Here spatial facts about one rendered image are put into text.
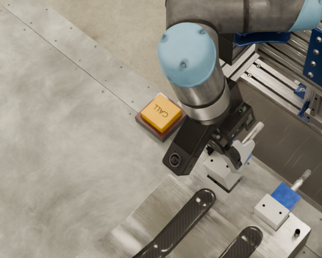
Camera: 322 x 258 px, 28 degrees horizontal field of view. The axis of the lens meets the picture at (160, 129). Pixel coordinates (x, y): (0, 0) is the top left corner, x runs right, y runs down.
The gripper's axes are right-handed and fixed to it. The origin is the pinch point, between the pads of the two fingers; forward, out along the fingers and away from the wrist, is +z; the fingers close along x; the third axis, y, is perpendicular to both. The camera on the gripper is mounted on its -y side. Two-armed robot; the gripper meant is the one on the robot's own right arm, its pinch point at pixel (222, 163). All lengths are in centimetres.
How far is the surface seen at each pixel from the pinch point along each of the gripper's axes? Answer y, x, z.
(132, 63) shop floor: 30, 91, 87
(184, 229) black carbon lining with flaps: -13.0, -0.9, 4.2
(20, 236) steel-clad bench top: -34.0, 24.7, 5.8
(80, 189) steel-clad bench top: -19.6, 23.1, 8.1
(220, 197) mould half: -4.4, -2.0, 4.6
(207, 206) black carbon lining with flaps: -7.1, -1.3, 4.5
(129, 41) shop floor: 36, 99, 87
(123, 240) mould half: -21.7, 5.0, 0.6
